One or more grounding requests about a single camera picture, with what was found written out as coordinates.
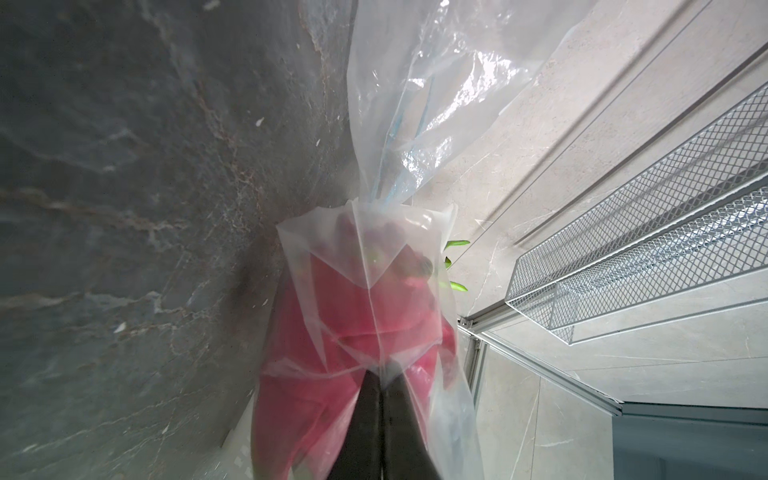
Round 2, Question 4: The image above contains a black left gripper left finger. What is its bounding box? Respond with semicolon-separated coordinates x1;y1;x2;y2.
327;371;383;480

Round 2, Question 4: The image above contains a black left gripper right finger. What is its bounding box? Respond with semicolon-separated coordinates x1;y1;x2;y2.
382;377;440;480

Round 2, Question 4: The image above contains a clear zip-top bag blue seal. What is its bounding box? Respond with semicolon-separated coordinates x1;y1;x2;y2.
347;0;592;203

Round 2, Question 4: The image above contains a white wire mesh wall shelf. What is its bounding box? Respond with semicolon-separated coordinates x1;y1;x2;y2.
505;88;767;344

